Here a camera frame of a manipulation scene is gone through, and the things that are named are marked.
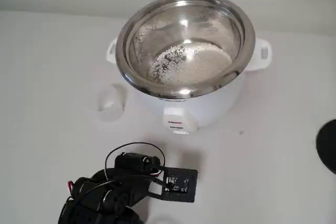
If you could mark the translucent plastic measuring cup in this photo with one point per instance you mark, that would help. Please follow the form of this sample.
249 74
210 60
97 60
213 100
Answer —
110 103

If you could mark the white uncooked rice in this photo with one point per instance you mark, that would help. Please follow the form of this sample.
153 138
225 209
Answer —
204 64

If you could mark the white rice cooker housing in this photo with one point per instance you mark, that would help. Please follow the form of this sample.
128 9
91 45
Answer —
210 111

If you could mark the stainless steel inner pot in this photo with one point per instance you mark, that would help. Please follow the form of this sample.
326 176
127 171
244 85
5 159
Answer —
147 37

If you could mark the black round object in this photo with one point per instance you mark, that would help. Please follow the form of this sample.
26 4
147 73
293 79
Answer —
328 148

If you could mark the black camera board mount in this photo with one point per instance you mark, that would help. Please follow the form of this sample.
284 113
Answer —
183 186

